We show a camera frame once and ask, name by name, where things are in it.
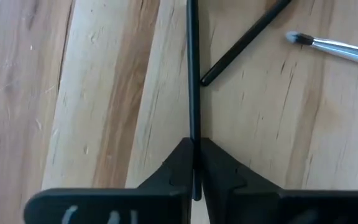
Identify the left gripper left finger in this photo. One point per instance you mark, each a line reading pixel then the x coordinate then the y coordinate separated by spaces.
pixel 104 205

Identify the black spoolie brush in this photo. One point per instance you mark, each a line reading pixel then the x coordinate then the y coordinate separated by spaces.
pixel 194 77

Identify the white-tipped makeup brush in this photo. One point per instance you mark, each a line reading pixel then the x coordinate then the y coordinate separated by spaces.
pixel 337 49

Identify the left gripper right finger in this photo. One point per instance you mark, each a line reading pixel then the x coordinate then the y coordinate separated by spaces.
pixel 275 208

